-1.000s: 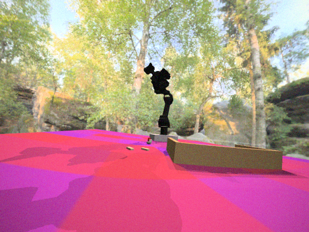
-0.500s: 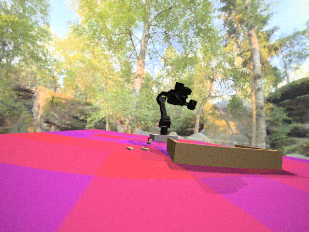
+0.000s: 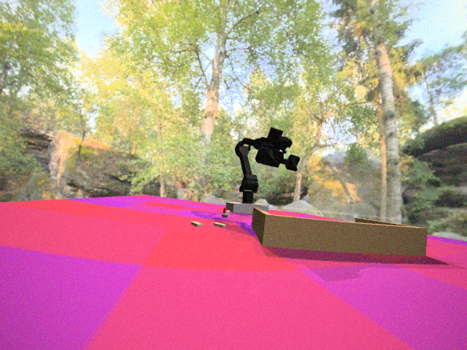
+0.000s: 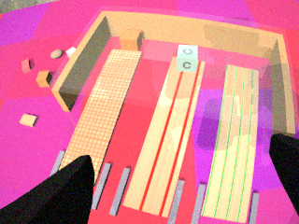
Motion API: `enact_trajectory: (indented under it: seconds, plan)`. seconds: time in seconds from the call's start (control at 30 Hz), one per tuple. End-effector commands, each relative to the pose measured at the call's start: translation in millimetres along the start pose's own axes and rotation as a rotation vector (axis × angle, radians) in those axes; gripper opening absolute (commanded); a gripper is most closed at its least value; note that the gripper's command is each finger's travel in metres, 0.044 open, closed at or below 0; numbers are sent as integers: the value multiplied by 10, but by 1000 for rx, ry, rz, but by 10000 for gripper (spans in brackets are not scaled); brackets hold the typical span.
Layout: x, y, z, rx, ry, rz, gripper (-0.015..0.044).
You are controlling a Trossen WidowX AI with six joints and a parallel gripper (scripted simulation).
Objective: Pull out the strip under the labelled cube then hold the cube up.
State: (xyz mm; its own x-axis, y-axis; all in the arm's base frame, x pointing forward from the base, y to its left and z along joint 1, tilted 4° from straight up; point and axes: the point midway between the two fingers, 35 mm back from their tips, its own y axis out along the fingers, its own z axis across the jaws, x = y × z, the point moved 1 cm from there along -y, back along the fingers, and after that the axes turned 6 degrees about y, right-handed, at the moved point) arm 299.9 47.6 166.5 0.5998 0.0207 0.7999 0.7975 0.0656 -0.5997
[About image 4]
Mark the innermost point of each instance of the orange cube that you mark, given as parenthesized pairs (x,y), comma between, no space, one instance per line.
(43,79)

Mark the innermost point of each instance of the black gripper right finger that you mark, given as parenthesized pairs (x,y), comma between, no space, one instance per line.
(284,153)

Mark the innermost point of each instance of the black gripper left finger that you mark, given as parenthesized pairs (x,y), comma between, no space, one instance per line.
(64,198)

